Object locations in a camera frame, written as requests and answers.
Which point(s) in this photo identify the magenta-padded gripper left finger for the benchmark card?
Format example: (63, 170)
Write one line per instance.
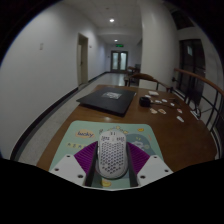
(66, 166)

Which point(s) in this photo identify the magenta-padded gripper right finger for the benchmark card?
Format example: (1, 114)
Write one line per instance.
(155, 168)

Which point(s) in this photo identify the white perforated computer mouse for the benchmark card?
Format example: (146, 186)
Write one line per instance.
(112, 155)

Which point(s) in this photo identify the mint green printed mouse pad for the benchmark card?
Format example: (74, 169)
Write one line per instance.
(80, 133)

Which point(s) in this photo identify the small white sticker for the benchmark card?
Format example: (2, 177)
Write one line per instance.
(180, 119)

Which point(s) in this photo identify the small tan sticker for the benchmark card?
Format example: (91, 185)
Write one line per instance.
(153, 111)
(162, 111)

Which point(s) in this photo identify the small black box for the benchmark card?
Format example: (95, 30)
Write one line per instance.
(144, 101)

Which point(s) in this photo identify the small white flat box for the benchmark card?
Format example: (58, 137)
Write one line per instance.
(153, 93)

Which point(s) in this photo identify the black closed laptop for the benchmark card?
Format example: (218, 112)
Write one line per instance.
(106, 100)

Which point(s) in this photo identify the wooden chair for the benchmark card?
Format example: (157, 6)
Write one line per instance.
(146, 77)

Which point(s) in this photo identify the black railing with wooden handrail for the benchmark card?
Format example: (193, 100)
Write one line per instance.
(200, 77)

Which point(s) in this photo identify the dark framed window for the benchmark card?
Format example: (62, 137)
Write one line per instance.
(191, 70)

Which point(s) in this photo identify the pale side door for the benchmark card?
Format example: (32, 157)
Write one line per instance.
(83, 60)

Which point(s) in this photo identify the glass double door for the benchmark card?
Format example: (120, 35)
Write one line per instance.
(119, 61)

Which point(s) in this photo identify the green exit sign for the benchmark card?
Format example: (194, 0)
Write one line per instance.
(119, 45)

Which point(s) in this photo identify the round ceiling light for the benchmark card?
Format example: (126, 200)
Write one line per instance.
(111, 20)

